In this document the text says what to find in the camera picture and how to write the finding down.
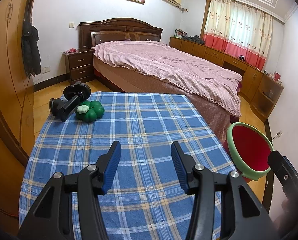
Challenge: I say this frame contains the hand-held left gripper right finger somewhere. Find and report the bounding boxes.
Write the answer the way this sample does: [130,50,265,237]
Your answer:
[171,141,280,240]

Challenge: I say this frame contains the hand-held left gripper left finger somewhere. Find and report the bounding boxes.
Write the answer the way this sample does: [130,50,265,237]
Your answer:
[16,141,121,240]

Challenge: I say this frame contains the red bucket with green rim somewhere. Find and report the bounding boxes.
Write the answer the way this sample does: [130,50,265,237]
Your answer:
[227,122,274,180]

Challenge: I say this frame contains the blue plaid tablecloth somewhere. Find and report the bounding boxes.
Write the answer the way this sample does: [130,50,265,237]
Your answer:
[19,91,237,240]

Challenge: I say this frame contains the green pepper toy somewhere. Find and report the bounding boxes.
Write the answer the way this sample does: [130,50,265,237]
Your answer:
[75,100,105,123]

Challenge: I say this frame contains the wooden corner shelf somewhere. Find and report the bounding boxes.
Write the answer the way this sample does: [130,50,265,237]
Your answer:
[250,74,284,123]

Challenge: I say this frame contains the black dumbbell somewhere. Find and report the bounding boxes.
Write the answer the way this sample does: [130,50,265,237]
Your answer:
[49,81,91,122]

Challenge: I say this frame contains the pink checked blanket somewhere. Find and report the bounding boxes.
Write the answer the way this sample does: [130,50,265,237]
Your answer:
[93,40,243,117]

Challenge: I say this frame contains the dark wooden nightstand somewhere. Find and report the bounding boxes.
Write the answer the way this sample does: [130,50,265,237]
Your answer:
[63,49,96,85]

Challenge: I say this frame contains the long wooden cabinet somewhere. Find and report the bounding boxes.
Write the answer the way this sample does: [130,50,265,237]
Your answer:
[169,36,265,100]

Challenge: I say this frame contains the dark clothes pile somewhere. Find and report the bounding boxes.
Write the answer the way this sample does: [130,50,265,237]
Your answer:
[181,35,206,46]

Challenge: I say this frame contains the dark wooden bed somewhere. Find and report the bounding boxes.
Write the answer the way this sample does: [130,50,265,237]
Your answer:
[78,17,243,140]

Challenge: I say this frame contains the black jacket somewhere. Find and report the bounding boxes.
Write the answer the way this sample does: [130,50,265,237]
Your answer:
[21,20,41,77]

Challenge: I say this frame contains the wooden wardrobe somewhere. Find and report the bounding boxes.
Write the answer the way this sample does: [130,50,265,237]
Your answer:
[0,0,39,165]

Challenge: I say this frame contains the cream and red curtain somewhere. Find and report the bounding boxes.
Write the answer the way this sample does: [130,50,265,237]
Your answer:
[203,0,273,68]

